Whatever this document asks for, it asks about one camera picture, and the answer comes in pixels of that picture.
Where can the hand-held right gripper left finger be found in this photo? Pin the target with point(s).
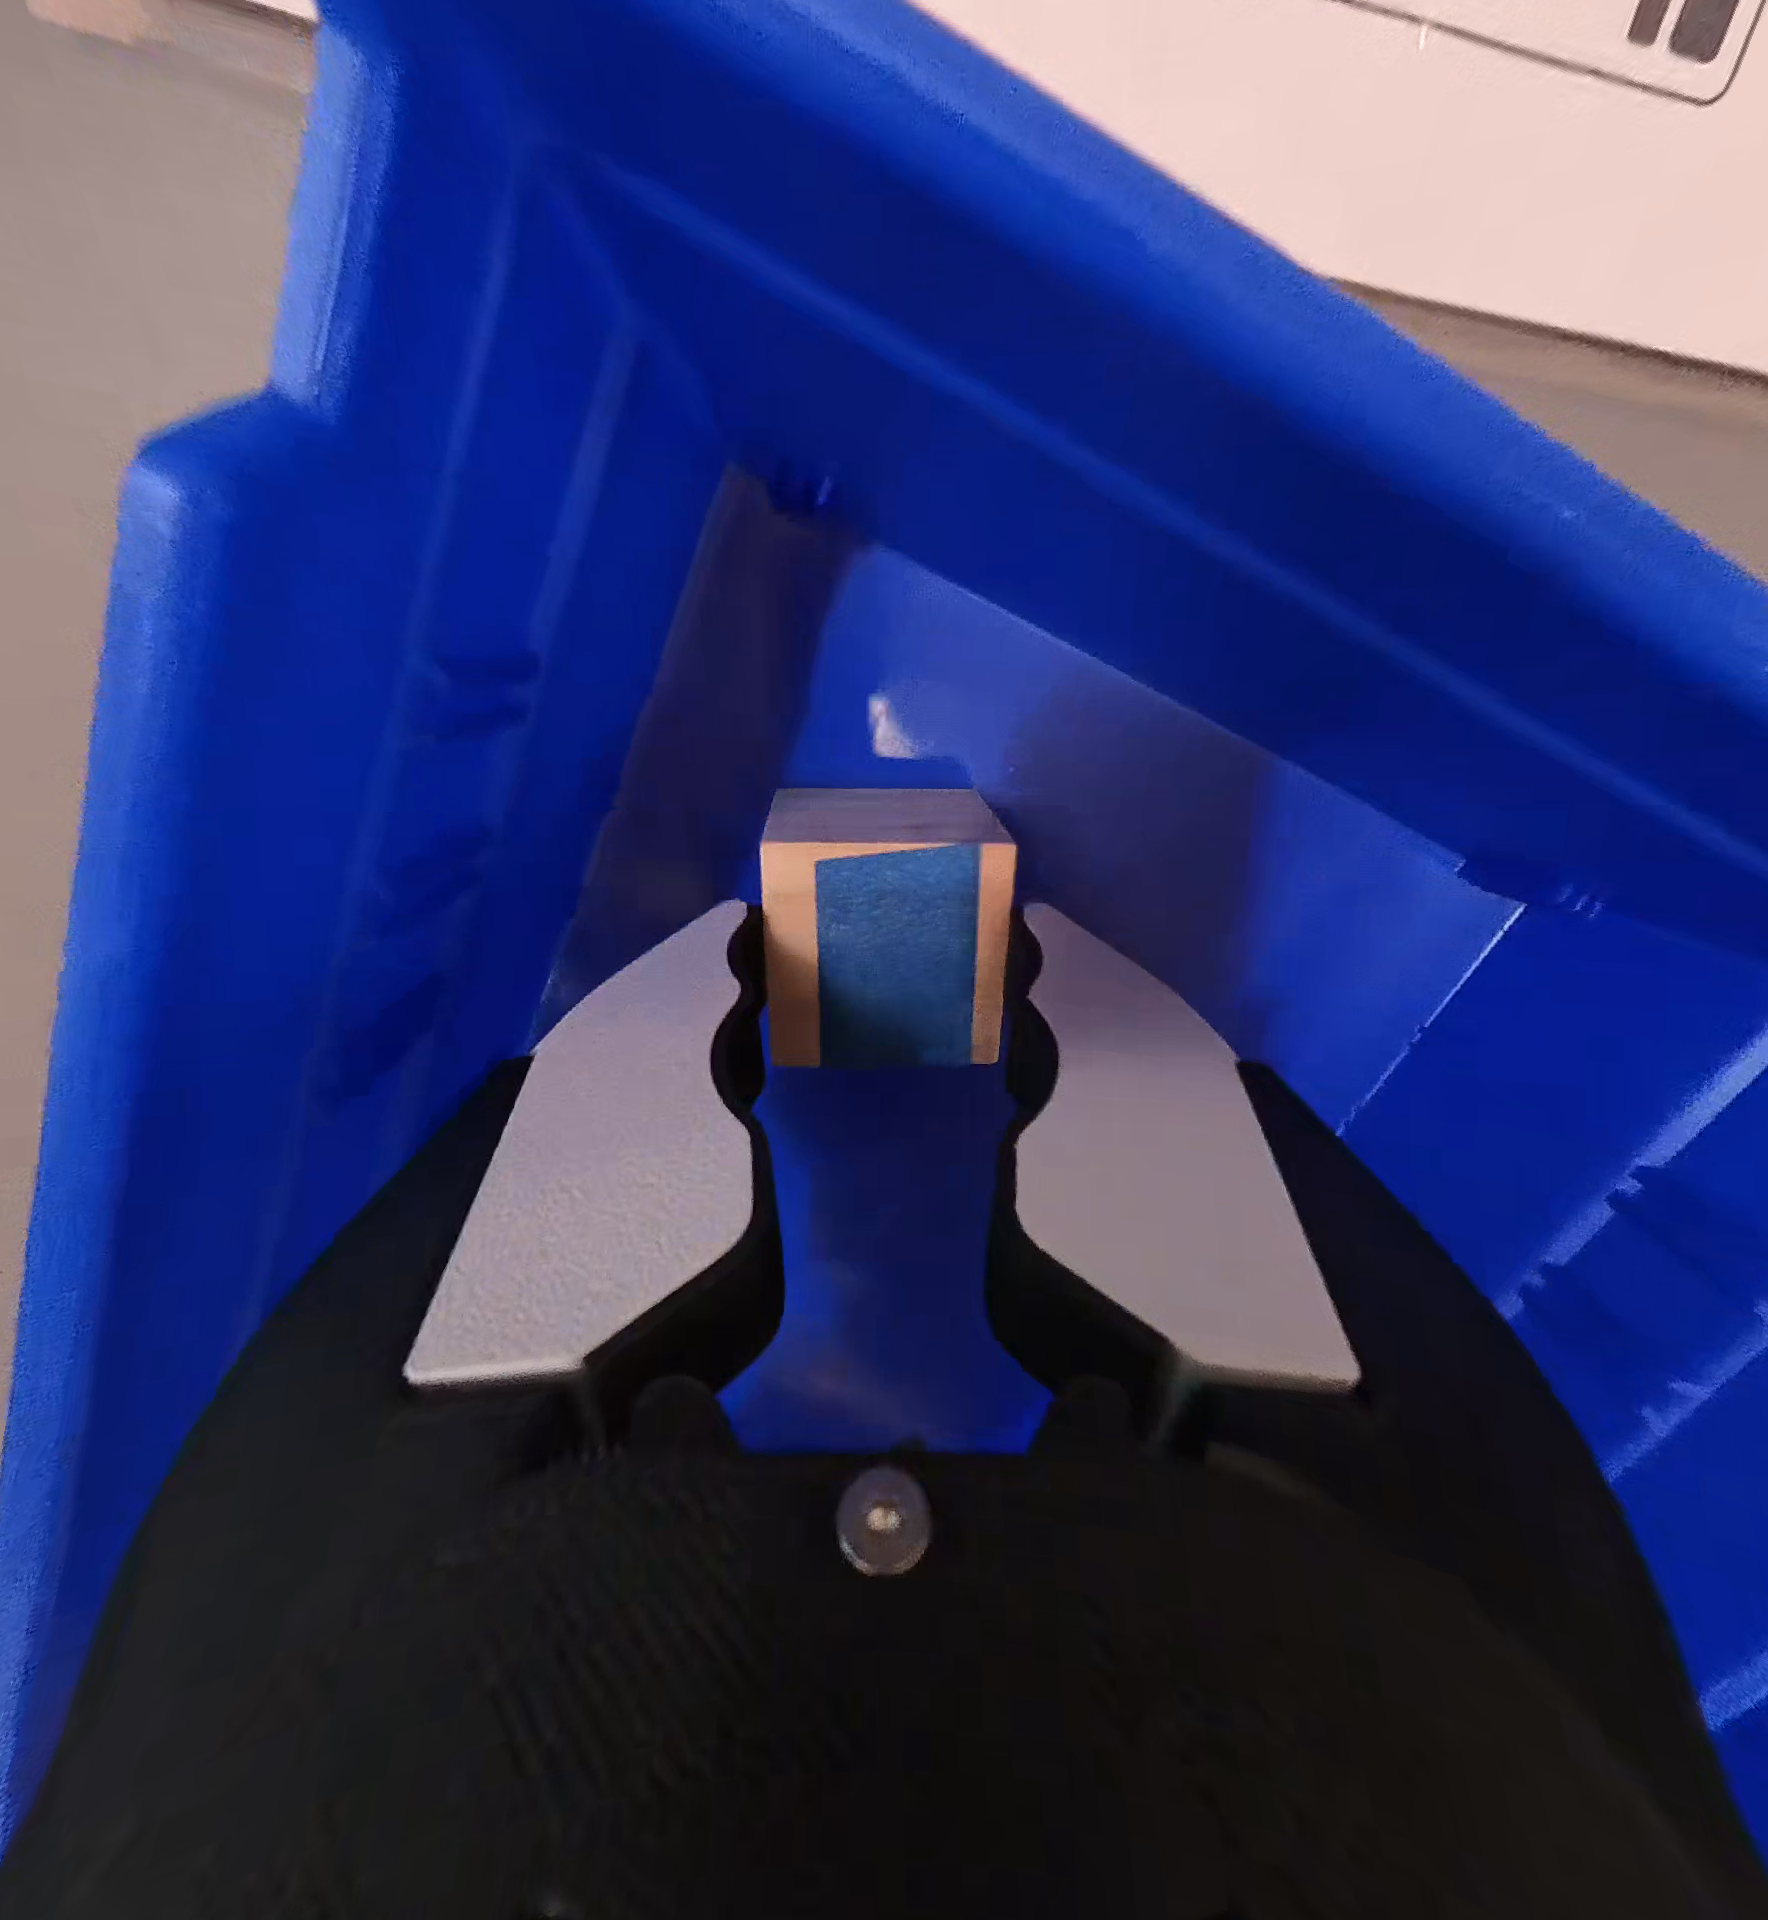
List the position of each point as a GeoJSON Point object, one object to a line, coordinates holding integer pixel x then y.
{"type": "Point", "coordinates": [599, 1201]}

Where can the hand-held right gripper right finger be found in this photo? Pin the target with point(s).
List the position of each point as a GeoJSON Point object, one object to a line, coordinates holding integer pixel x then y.
{"type": "Point", "coordinates": [1169, 1201]}

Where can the wooden cube blue stripe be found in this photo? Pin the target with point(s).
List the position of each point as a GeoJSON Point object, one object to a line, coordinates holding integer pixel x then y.
{"type": "Point", "coordinates": [885, 959]}

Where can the blue plastic bin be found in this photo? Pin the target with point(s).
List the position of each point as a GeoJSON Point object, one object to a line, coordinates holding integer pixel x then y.
{"type": "Point", "coordinates": [1124, 452]}

